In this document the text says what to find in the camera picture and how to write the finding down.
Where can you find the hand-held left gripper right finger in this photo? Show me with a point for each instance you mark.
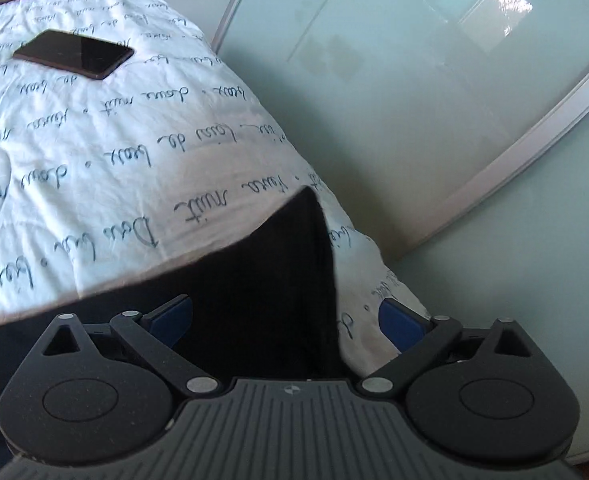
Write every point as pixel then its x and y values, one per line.
pixel 402 324

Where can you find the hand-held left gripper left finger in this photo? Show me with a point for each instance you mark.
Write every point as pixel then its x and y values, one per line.
pixel 170 321

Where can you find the black pants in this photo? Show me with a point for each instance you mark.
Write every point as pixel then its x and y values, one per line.
pixel 284 270

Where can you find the white script-printed bed sheet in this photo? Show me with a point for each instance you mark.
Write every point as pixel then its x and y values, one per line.
pixel 99 160

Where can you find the frosted wardrobe sliding door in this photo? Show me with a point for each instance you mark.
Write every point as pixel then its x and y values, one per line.
pixel 374 85

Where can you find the black smartphone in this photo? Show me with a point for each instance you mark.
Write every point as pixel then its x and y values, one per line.
pixel 74 53

